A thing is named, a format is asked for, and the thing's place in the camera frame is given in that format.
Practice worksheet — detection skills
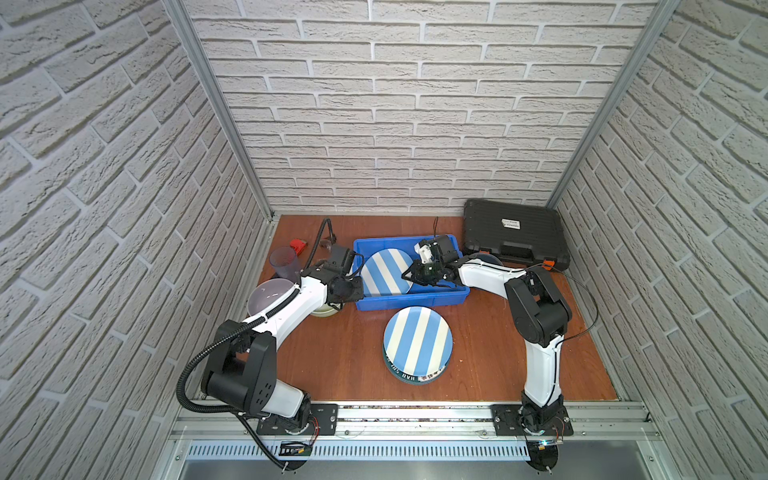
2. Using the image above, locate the green rim lettered plate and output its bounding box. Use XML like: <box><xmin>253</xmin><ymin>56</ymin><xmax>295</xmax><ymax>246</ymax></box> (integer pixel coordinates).
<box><xmin>382</xmin><ymin>349</ymin><xmax>450</xmax><ymax>385</ymax></box>

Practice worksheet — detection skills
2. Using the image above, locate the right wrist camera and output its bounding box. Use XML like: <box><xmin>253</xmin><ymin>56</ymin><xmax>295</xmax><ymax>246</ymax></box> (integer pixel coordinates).
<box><xmin>414</xmin><ymin>242</ymin><xmax>434</xmax><ymax>264</ymax></box>

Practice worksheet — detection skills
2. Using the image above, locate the aluminium front rail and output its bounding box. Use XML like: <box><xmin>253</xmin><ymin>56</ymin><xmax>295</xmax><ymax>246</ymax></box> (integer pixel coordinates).
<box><xmin>169</xmin><ymin>401</ymin><xmax>662</xmax><ymax>461</ymax></box>

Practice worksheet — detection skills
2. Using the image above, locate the black tool case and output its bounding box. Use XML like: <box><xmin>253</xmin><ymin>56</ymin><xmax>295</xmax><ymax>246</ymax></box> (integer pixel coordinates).
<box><xmin>462</xmin><ymin>199</ymin><xmax>571</xmax><ymax>271</ymax></box>

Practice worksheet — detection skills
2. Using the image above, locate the black corrugated cable hose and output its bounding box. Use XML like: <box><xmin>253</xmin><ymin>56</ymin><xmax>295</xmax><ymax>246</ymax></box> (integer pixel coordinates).
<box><xmin>175</xmin><ymin>217</ymin><xmax>337</xmax><ymax>415</ymax></box>

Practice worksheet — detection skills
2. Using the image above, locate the red small object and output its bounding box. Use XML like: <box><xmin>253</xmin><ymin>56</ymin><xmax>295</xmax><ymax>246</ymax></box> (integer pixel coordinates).
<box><xmin>289</xmin><ymin>238</ymin><xmax>307</xmax><ymax>256</ymax></box>

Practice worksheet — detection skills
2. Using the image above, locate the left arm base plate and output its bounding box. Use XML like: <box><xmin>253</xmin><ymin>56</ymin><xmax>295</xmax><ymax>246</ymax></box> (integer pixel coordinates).
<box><xmin>256</xmin><ymin>402</ymin><xmax>339</xmax><ymax>436</ymax></box>

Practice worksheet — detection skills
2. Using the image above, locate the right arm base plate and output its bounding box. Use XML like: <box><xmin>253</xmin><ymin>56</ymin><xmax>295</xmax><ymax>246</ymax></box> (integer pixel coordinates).
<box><xmin>490</xmin><ymin>403</ymin><xmax>574</xmax><ymax>437</ymax></box>

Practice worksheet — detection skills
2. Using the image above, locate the blue grey bowl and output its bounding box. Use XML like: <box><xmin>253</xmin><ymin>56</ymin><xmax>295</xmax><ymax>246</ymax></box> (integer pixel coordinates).
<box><xmin>472</xmin><ymin>252</ymin><xmax>503</xmax><ymax>266</ymax></box>

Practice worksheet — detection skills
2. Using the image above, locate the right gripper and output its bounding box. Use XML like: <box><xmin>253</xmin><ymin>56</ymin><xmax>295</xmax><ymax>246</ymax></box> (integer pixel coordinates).
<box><xmin>401</xmin><ymin>259</ymin><xmax>445</xmax><ymax>286</ymax></box>

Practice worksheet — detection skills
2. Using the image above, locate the blue striped plate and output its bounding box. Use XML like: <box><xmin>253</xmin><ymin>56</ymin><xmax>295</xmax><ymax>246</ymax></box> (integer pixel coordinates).
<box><xmin>382</xmin><ymin>306</ymin><xmax>454</xmax><ymax>375</ymax></box>
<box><xmin>360</xmin><ymin>248</ymin><xmax>413</xmax><ymax>297</ymax></box>

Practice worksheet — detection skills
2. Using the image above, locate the clear glass with dark base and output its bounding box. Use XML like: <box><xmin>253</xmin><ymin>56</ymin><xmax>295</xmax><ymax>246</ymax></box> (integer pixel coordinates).
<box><xmin>319</xmin><ymin>238</ymin><xmax>334</xmax><ymax>251</ymax></box>

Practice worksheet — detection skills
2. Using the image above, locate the green bowl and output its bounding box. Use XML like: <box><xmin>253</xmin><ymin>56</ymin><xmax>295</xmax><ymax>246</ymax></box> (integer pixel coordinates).
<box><xmin>311</xmin><ymin>304</ymin><xmax>343</xmax><ymax>318</ymax></box>

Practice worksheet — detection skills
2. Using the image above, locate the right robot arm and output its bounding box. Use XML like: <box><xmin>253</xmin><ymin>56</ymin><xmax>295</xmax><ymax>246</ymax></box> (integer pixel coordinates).
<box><xmin>402</xmin><ymin>235</ymin><xmax>572</xmax><ymax>435</ymax></box>

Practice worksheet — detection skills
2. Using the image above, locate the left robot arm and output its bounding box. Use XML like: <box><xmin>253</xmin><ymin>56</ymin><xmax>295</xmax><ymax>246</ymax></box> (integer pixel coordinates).
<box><xmin>201</xmin><ymin>245</ymin><xmax>363</xmax><ymax>429</ymax></box>

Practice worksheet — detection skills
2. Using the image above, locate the grey translucent cup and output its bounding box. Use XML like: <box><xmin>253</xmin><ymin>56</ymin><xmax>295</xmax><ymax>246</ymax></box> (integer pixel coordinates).
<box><xmin>269</xmin><ymin>246</ymin><xmax>301</xmax><ymax>283</ymax></box>

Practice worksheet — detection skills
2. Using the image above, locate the blue plastic bin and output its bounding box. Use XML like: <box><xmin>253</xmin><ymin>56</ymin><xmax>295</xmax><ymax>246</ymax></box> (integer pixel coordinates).
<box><xmin>353</xmin><ymin>235</ymin><xmax>469</xmax><ymax>311</ymax></box>

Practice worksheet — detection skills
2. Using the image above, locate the lilac bowl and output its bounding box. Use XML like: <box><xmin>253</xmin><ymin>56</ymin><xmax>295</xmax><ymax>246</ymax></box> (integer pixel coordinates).
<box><xmin>247</xmin><ymin>278</ymin><xmax>294</xmax><ymax>316</ymax></box>

